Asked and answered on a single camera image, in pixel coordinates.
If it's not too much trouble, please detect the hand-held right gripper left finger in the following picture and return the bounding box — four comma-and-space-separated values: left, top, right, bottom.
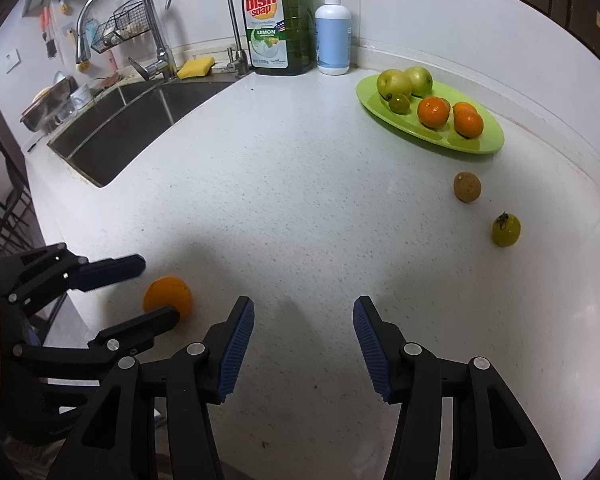
60, 296, 256, 480

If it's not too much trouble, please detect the green plate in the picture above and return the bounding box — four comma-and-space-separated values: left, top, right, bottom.
356, 72, 505, 155

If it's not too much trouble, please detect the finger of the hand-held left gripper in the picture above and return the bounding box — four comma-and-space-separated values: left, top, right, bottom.
0, 242, 147, 317
7, 306, 181, 386

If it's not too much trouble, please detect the green dish soap bottle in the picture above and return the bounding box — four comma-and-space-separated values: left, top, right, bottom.
241, 0, 315, 77

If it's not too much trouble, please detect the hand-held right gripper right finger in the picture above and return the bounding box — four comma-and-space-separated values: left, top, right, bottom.
352, 296, 563, 480

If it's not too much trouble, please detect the thin gooseneck faucet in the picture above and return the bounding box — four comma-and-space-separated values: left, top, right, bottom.
166, 0, 251, 78

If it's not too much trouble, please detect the yellow sponge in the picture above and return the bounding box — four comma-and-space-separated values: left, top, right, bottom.
176, 56, 216, 80

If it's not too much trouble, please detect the chrome kitchen faucet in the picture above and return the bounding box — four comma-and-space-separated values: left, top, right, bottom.
75, 0, 177, 81

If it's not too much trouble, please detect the white pump bottle blue label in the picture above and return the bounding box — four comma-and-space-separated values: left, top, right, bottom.
314, 0, 352, 76

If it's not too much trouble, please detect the black wire basket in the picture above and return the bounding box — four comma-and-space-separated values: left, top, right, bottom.
91, 0, 153, 54

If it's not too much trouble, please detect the brown round fruit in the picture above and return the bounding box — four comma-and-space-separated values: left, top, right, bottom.
453, 171, 482, 203

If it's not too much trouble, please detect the steel sink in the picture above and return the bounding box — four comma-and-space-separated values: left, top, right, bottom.
47, 80, 236, 188

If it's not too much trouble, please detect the steel dish tray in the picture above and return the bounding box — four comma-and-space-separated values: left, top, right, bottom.
20, 74, 97, 133

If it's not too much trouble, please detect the green apple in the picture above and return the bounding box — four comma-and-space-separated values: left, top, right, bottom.
405, 66, 434, 97

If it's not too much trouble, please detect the orange tangerine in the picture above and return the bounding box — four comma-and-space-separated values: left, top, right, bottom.
452, 109, 484, 139

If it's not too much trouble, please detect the large orange with stem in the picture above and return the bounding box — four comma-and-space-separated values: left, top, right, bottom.
417, 96, 451, 129

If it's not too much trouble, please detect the yellow-green pear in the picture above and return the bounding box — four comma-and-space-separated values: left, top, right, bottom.
376, 69, 413, 103

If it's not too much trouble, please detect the medium orange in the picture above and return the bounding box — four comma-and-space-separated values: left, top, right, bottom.
143, 275, 193, 321

